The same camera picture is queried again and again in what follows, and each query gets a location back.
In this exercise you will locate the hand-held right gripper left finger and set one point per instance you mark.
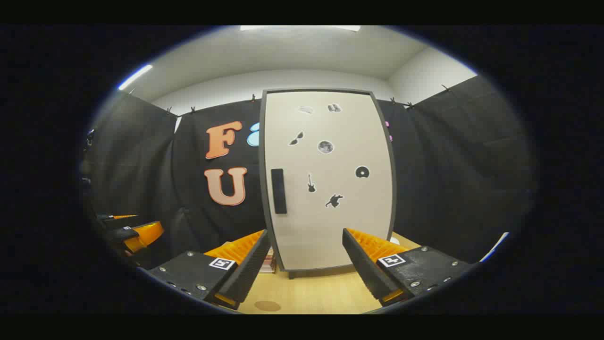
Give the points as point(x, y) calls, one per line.
point(250, 269)

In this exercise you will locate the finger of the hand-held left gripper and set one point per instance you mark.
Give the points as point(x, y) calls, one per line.
point(141, 235)
point(118, 217)

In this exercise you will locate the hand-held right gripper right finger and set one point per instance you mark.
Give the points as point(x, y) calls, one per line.
point(363, 267)

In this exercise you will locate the round brown coaster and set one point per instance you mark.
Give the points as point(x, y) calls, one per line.
point(267, 306)

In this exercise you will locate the grey cabinet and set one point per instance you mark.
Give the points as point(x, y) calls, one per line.
point(262, 170)

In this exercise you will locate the stack of books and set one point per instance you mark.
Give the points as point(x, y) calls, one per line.
point(269, 264)

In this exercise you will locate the black backdrop cloth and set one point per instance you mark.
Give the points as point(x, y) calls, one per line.
point(448, 165)

